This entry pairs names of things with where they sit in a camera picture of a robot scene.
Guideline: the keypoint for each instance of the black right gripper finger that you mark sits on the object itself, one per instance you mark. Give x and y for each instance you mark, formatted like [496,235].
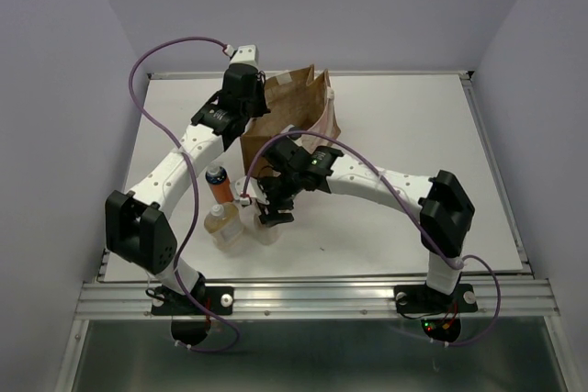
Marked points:
[284,211]
[267,217]

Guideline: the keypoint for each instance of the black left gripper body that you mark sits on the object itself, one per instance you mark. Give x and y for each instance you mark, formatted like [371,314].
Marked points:
[257,106]

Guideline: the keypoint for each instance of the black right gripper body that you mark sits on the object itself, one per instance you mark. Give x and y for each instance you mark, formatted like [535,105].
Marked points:
[281,187]

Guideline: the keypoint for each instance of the beige pump bottle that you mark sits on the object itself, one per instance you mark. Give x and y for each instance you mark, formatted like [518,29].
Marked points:
[264,234]

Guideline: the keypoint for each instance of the clear amber liquid bottle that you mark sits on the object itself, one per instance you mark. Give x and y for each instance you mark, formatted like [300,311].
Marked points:
[224,225]

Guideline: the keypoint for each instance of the pink printed canvas bag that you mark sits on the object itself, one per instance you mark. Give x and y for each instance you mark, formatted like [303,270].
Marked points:
[299,98]

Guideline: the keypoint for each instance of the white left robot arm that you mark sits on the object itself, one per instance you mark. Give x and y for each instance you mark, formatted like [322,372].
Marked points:
[137,222]

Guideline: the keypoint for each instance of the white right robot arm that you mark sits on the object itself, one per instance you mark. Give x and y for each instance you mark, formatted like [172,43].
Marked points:
[437,206]

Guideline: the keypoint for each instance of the orange bottle blue cap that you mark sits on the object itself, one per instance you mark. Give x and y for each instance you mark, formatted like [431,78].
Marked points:
[219,183]

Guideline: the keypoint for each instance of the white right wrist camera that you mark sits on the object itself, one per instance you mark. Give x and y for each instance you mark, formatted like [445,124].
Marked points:
[247,192]

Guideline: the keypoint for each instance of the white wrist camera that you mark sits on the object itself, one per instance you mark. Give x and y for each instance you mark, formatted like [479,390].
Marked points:
[246,54]
[247,192]

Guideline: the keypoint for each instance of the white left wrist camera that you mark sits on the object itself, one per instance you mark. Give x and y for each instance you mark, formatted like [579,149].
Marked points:
[246,54]

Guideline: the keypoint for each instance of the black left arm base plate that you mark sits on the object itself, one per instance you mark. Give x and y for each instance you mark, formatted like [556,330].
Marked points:
[168,303]

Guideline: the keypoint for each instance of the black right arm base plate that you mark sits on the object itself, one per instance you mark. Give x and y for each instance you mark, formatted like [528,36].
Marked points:
[421,300]

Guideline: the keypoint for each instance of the aluminium mounting rail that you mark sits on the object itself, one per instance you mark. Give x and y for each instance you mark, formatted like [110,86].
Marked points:
[343,298]

